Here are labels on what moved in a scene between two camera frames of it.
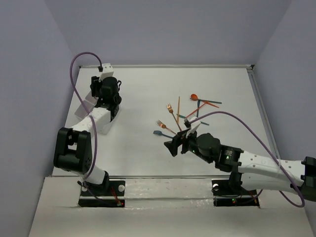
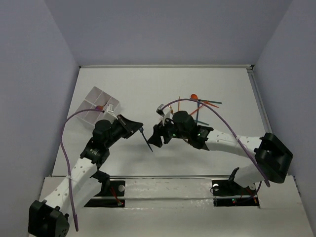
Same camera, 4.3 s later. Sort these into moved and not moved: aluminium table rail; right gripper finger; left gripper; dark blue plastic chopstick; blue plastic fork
Moved: left gripper; right gripper finger; blue plastic fork
Not moved: aluminium table rail; dark blue plastic chopstick
